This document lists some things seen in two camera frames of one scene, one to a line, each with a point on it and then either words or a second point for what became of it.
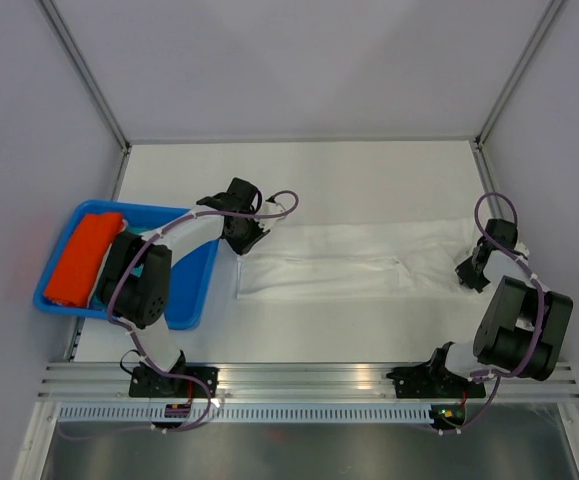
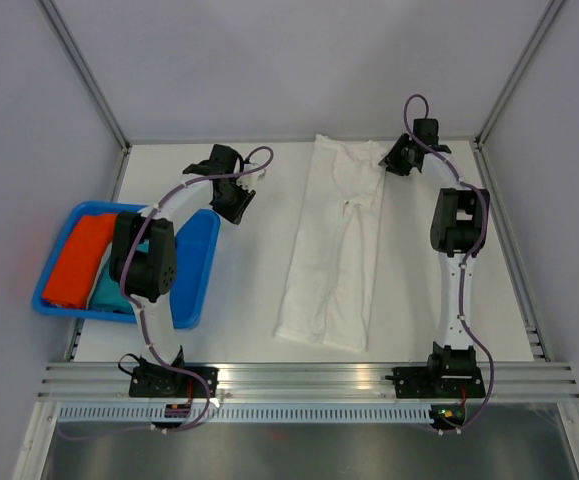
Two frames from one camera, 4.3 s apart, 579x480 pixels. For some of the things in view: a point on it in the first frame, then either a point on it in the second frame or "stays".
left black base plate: [152, 382] stays
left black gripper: [241, 248] → [246, 197]
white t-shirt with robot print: [359, 259] → [324, 297]
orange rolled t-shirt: [70, 282] stays
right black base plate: [433, 380] stays
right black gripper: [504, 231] → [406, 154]
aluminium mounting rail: [63, 381] stays
